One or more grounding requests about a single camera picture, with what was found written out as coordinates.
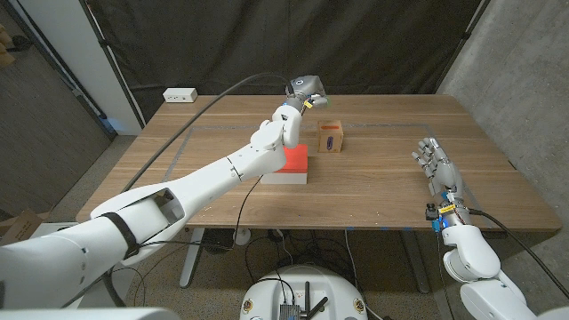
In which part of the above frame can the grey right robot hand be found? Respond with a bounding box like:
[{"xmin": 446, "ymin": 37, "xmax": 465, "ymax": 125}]
[{"xmin": 411, "ymin": 136, "xmax": 472, "ymax": 232}]

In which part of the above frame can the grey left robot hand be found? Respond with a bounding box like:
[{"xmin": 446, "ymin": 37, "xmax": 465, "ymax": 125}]
[{"xmin": 285, "ymin": 75, "xmax": 330, "ymax": 115}]

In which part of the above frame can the wooden box with slots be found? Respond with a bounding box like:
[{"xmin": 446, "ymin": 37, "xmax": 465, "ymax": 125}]
[{"xmin": 317, "ymin": 119, "xmax": 345, "ymax": 154}]

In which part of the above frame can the red box with white base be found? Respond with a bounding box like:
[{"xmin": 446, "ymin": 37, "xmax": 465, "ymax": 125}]
[{"xmin": 260, "ymin": 143, "xmax": 309, "ymax": 186}]

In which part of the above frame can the white power outlet box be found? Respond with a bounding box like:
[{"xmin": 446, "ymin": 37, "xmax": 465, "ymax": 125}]
[{"xmin": 162, "ymin": 87, "xmax": 198, "ymax": 104}]

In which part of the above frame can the brown cardboard box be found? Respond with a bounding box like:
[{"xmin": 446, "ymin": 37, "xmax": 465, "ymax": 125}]
[{"xmin": 0, "ymin": 208, "xmax": 45, "ymax": 246}]

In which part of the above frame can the black backdrop curtain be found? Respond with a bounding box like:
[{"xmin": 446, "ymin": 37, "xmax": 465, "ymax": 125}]
[{"xmin": 79, "ymin": 0, "xmax": 490, "ymax": 124}]

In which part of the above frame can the grey tape outline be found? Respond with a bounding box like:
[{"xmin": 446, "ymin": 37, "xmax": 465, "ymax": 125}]
[{"xmin": 162, "ymin": 123, "xmax": 494, "ymax": 230}]

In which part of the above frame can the grey table leg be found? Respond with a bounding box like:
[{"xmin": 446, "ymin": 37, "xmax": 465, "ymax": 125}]
[{"xmin": 399, "ymin": 229, "xmax": 431, "ymax": 294}]

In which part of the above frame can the black backdrop stand pole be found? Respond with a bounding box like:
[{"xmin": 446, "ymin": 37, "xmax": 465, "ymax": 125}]
[
  {"xmin": 433, "ymin": 0, "xmax": 493, "ymax": 94},
  {"xmin": 79, "ymin": 0, "xmax": 146, "ymax": 130}
]

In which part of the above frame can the black round floor fan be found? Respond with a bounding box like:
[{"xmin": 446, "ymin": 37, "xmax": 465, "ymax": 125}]
[{"xmin": 203, "ymin": 228, "xmax": 236, "ymax": 255}]

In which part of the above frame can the white robot torso base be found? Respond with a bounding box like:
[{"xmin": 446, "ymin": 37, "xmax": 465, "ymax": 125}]
[{"xmin": 239, "ymin": 264, "xmax": 369, "ymax": 320}]

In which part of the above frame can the white table leg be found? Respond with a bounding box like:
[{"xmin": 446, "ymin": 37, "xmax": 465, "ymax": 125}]
[{"xmin": 179, "ymin": 228, "xmax": 205, "ymax": 289}]

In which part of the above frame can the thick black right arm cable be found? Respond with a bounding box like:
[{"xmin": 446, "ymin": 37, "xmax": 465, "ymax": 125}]
[{"xmin": 469, "ymin": 207, "xmax": 569, "ymax": 300}]

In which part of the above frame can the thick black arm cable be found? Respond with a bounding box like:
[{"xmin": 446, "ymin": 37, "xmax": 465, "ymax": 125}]
[
  {"xmin": 104, "ymin": 72, "xmax": 294, "ymax": 308},
  {"xmin": 469, "ymin": 207, "xmax": 569, "ymax": 300}
]

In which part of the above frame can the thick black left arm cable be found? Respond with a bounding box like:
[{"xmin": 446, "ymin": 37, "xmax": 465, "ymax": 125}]
[{"xmin": 104, "ymin": 72, "xmax": 294, "ymax": 308}]

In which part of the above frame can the white floor cable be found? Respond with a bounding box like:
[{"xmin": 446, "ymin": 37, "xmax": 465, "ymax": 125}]
[{"xmin": 344, "ymin": 228, "xmax": 383, "ymax": 320}]

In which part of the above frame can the thin black left hand cable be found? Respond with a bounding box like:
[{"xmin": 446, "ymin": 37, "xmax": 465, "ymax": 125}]
[{"xmin": 233, "ymin": 175, "xmax": 266, "ymax": 250}]

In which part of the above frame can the black floor cable bundle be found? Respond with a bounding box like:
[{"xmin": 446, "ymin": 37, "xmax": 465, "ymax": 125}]
[{"xmin": 244, "ymin": 228, "xmax": 357, "ymax": 290}]

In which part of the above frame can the black door frame rail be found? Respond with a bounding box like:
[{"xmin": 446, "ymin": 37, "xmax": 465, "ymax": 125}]
[{"xmin": 0, "ymin": 0, "xmax": 117, "ymax": 141}]

